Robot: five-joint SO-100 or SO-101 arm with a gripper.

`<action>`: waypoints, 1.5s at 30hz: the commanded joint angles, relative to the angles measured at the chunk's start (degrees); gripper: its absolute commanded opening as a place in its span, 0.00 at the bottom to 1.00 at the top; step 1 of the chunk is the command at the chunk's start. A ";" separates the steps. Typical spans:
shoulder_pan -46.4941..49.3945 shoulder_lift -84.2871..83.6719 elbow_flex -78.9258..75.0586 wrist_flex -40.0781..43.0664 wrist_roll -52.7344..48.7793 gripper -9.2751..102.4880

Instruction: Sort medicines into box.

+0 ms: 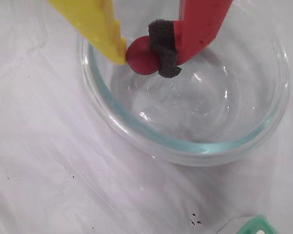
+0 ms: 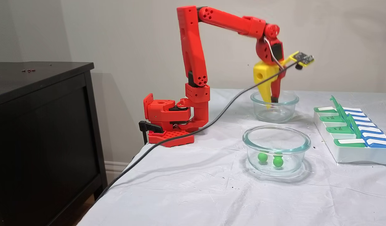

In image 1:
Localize white tablecloth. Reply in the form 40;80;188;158
0;0;293;234

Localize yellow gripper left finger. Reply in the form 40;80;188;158
46;0;127;65

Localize red candy ball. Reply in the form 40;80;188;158
126;36;162;75

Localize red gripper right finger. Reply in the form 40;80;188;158
147;0;232;79

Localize weekly pill organizer box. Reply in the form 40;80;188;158
218;214;278;234

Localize clear glass bowl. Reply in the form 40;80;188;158
77;14;291;168

